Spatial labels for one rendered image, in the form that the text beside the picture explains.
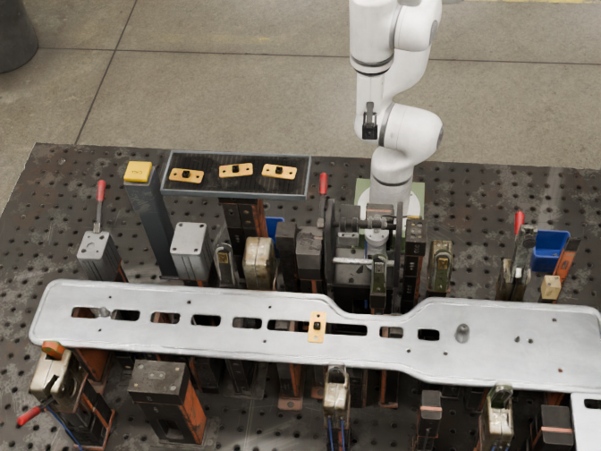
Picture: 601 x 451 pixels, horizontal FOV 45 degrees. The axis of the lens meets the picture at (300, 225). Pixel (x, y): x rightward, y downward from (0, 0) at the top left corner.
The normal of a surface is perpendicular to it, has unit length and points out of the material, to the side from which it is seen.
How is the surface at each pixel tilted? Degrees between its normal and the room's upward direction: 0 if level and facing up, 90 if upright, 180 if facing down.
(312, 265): 90
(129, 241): 0
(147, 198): 90
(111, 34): 0
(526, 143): 0
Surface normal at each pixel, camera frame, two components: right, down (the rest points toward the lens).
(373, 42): -0.18, 0.81
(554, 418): -0.07, -0.61
